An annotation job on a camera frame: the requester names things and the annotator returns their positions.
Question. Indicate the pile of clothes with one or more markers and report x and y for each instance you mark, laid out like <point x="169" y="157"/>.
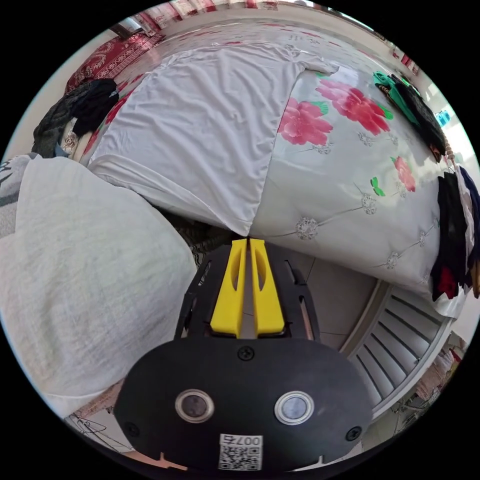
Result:
<point x="90" y="105"/>
<point x="416" y="105"/>
<point x="452" y="225"/>

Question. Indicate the white t-shirt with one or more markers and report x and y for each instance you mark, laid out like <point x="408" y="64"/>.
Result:
<point x="202" y="123"/>

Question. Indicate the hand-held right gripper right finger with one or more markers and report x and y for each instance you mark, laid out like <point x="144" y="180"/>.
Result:
<point x="268" y="303"/>

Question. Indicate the bed with floral quilt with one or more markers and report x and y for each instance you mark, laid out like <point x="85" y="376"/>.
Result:
<point x="337" y="180"/>

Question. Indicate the white slatted panel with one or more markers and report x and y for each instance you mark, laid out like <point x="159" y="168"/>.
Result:
<point x="397" y="337"/>

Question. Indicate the red patterned pillow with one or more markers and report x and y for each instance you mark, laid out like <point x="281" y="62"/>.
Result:
<point x="112" y="56"/>

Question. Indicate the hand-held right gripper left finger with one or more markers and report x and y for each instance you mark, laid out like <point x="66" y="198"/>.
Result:
<point x="229" y="300"/>

